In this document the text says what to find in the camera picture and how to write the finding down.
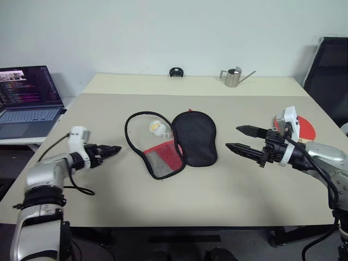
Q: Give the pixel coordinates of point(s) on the grey open laptop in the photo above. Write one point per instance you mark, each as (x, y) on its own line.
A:
(27, 117)

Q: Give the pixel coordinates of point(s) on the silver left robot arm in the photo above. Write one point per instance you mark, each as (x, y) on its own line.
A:
(46, 171)

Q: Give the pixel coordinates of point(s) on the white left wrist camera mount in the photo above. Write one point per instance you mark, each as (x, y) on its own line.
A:
(75, 141)

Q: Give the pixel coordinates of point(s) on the pale grey rounded object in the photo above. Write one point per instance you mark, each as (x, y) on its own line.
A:
(344, 129)

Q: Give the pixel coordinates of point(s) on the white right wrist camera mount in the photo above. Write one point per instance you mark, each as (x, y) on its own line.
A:
(289, 117)

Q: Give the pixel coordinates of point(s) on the white side table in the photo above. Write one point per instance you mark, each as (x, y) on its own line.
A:
(16, 142)

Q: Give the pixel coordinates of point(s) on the red black paddle case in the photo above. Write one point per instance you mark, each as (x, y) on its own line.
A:
(195, 141)

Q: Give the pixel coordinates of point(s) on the small black clip object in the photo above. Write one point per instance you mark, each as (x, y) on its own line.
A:
(176, 73)

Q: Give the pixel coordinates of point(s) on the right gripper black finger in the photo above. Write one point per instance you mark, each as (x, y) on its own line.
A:
(247, 153)
(253, 131)

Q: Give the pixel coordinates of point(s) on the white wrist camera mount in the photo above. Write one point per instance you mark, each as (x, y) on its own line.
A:
(289, 117)
(75, 141)

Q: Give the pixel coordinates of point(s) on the dark rounded shape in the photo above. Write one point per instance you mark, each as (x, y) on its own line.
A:
(220, 255)

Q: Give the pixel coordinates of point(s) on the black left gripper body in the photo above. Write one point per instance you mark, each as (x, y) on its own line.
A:
(95, 156)

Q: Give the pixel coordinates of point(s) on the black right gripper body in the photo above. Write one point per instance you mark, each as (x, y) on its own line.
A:
(274, 152)

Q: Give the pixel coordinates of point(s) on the red table tennis paddle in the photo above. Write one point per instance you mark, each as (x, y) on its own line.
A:
(307, 127)

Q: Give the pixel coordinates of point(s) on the black office chair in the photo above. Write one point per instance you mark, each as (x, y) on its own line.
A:
(329, 76)

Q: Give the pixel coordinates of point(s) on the stainless steel watering can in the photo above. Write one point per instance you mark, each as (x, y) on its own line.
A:
(232, 79)

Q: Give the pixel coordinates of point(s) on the black table leg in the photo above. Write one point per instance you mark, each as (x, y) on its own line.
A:
(280, 239)

